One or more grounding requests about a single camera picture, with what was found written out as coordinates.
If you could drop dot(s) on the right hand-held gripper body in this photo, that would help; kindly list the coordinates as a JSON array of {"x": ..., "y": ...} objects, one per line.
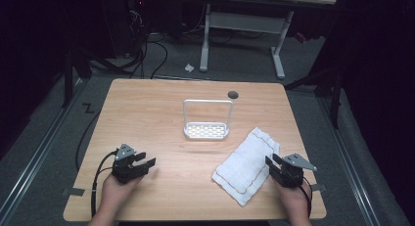
[{"x": 291, "y": 172}]

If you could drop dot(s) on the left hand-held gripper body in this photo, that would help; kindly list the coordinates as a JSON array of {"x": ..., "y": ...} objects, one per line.
[{"x": 125, "y": 169}]

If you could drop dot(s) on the white towel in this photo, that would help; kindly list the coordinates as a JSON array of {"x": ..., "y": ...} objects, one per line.
[{"x": 245, "y": 165}]

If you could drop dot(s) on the person's left hand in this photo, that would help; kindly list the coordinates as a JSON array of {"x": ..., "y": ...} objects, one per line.
[{"x": 114, "y": 193}]

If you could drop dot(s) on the person's right hand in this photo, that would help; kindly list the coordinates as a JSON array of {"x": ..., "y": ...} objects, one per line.
[{"x": 293, "y": 200}]

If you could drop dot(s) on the grey tape strip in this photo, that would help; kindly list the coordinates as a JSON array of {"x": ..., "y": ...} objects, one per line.
[
  {"x": 74, "y": 191},
  {"x": 318, "y": 187}
]

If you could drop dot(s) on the black table grommet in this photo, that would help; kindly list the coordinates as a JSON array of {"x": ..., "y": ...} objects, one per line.
[{"x": 233, "y": 95}]

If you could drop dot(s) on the black metal stand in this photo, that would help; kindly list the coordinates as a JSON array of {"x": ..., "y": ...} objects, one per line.
[
  {"x": 336, "y": 99},
  {"x": 68, "y": 76}
]

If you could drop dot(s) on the crumpled white paper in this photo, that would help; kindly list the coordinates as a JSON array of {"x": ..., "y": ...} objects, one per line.
[{"x": 189, "y": 67}]

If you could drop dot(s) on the small red object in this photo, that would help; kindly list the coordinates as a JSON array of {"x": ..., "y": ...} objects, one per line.
[{"x": 300, "y": 37}]

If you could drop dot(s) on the white-framed wooden desk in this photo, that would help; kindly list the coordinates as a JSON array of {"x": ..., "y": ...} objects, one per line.
[{"x": 244, "y": 22}]

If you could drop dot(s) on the metal floor rail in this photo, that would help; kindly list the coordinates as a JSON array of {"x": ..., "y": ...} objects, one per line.
[
  {"x": 349, "y": 160},
  {"x": 36, "y": 160}
]

